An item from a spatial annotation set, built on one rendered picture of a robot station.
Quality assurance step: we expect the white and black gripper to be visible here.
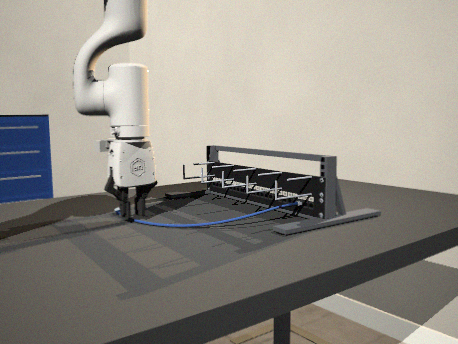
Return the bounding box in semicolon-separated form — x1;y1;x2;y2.
104;139;158;219

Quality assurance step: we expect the black network patch panel rack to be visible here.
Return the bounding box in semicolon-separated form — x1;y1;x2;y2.
165;145;381;235

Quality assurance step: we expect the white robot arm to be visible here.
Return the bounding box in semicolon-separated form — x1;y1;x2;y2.
73;0;149;152

